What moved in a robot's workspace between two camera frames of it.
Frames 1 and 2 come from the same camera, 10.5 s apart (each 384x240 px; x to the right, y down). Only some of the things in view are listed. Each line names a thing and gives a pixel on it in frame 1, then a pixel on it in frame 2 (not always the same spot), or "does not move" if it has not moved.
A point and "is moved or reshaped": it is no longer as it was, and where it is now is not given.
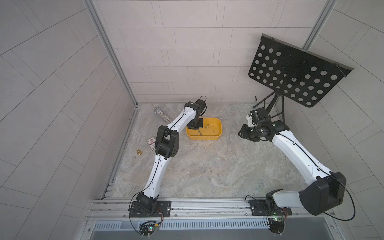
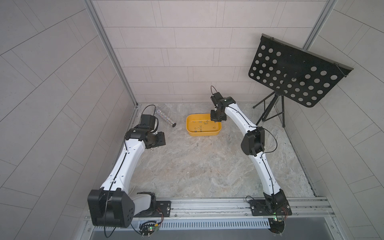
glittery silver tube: (157, 111) does not move
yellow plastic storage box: (212, 129) is moved or reshaped
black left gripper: (199, 125) → (161, 139)
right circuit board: (276, 225) does not move
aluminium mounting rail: (230, 210) does not move
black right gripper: (243, 133) → (214, 117)
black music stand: (284, 70) does not move
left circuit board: (147, 228) does not move
